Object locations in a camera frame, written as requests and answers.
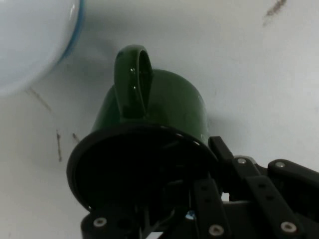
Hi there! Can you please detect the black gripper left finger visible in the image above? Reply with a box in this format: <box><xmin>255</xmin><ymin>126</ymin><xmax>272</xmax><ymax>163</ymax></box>
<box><xmin>79</xmin><ymin>178</ymin><xmax>234</xmax><ymax>239</ymax></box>

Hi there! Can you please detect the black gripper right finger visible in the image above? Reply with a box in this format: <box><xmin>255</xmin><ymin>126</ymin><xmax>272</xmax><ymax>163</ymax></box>
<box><xmin>208</xmin><ymin>135</ymin><xmax>319</xmax><ymax>239</ymax></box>

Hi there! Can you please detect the green mug with white print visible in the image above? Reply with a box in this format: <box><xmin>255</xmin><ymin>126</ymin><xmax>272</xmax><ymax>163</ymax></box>
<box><xmin>65</xmin><ymin>44</ymin><xmax>220</xmax><ymax>217</ymax></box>

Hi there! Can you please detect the blue and white bowl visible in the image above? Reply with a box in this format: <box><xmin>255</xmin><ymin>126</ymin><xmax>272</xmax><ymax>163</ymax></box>
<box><xmin>0</xmin><ymin>0</ymin><xmax>86</xmax><ymax>97</ymax></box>

